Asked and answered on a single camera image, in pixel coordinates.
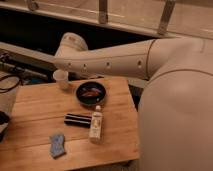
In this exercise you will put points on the metal railing post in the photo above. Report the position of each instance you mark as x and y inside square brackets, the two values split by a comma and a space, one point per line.
[103, 11]
[166, 15]

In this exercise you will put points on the black object at left edge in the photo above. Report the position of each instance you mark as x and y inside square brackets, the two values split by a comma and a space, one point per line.
[4, 120]

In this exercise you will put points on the black bowl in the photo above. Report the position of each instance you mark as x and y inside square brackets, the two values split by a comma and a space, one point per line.
[91, 101]

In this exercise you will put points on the black rectangular box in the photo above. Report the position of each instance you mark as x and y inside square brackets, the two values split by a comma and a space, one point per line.
[73, 119]

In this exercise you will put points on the white paper cup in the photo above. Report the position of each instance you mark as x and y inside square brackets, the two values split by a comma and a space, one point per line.
[61, 77]

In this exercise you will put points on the red food in bowl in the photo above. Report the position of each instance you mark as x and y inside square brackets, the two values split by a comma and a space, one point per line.
[91, 93]

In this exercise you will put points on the metal railing post right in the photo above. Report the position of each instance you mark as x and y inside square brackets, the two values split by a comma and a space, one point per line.
[166, 15]

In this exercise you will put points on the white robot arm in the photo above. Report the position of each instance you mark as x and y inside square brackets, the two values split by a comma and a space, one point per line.
[175, 120]

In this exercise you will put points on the white plastic bottle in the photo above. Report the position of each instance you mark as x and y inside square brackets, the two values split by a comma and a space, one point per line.
[96, 125]

